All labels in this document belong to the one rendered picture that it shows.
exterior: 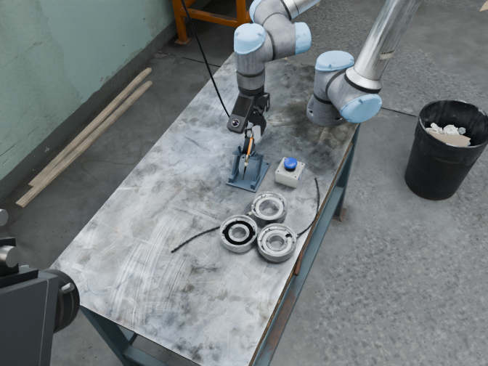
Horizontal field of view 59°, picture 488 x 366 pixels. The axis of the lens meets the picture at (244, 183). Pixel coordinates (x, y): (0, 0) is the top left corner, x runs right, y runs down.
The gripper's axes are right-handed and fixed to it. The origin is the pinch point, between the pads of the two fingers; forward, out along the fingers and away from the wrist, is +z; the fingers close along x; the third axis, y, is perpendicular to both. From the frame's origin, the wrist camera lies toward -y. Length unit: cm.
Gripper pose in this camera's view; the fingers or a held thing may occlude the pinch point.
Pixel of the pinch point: (250, 141)
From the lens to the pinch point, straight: 129.5
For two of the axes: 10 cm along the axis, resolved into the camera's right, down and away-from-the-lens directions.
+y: 3.9, -7.1, 5.8
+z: 0.4, 6.5, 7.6
